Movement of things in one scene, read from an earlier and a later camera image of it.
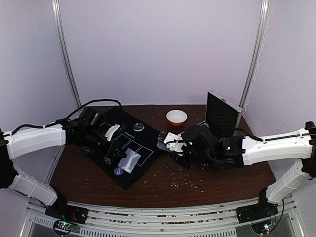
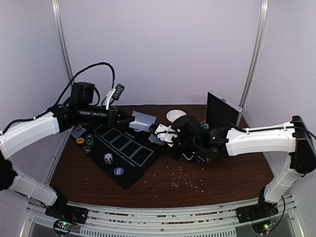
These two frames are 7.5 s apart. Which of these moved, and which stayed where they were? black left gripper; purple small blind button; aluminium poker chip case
Moved: black left gripper
Stayed: aluminium poker chip case; purple small blind button
